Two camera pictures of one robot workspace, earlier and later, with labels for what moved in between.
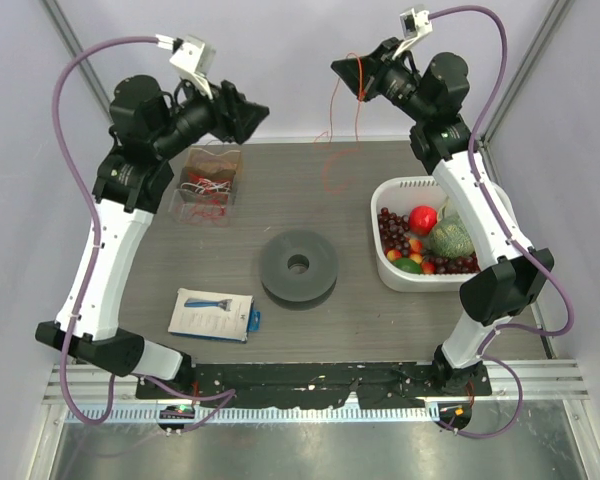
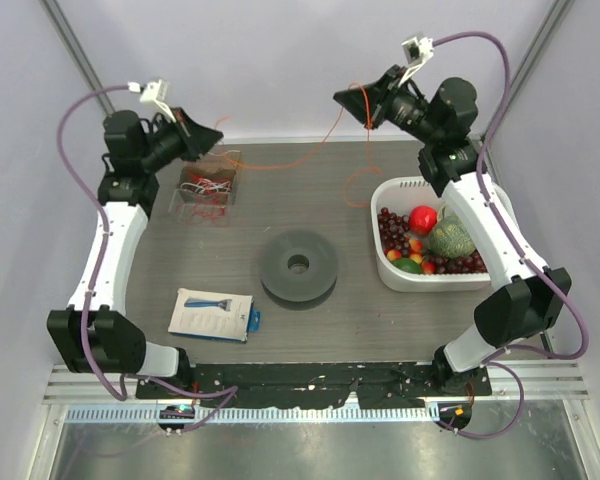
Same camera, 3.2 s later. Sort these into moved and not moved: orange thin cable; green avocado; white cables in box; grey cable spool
Moved: orange thin cable
Not moved: grey cable spool; green avocado; white cables in box
